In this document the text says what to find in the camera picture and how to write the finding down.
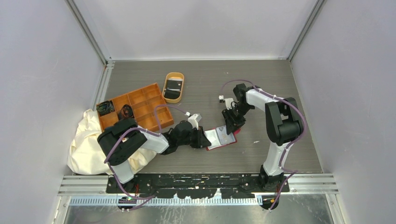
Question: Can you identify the black roll in organizer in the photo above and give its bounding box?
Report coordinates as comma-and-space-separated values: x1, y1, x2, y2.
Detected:
118, 104, 134, 120

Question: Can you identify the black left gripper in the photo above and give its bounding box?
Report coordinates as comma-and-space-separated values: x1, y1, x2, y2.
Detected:
177, 125, 211, 148

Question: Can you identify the tan oval tray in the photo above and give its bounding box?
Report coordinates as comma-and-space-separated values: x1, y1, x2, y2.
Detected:
162, 72, 184, 104

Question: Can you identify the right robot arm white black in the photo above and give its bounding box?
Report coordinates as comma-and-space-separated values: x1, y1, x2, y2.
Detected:
219, 82, 306, 192

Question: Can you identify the orange compartment organizer tray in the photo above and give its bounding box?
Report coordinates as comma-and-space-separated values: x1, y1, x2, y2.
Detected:
98, 83, 174, 132

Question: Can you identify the red leather card holder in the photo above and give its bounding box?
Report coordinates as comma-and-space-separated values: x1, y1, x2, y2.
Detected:
204, 126, 237, 151

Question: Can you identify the black credit card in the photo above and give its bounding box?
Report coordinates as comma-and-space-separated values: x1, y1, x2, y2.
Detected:
165, 78, 183, 91

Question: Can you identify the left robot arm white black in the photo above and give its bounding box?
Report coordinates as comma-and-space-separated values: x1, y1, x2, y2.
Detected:
97, 118, 212, 193

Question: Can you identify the dark bundle in organizer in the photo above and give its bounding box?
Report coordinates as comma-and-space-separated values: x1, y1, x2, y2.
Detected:
96, 100, 115, 117

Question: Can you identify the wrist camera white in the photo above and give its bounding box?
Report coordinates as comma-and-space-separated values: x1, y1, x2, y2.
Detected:
185, 112, 202, 129
219, 95, 235, 110

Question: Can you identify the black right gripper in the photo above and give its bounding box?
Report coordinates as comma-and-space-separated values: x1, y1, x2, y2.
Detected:
221, 104, 253, 135

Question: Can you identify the cream cloth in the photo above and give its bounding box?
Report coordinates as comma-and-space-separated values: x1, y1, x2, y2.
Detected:
67, 109, 157, 175

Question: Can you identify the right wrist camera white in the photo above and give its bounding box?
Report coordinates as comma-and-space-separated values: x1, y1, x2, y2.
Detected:
219, 95, 235, 110

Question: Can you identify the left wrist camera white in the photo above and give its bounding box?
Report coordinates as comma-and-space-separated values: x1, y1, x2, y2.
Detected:
185, 112, 202, 129

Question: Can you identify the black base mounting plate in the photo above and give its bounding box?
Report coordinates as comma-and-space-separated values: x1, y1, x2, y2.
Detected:
106, 173, 289, 199

